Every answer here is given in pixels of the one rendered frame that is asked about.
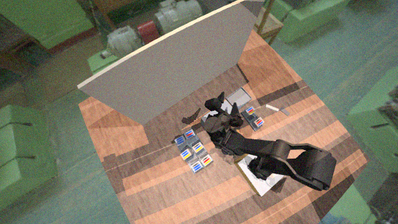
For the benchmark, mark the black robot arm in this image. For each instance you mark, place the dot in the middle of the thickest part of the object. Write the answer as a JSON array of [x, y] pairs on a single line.
[[314, 167]]

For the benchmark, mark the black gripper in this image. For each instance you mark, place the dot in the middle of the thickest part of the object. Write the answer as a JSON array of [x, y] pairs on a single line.
[[233, 119]]

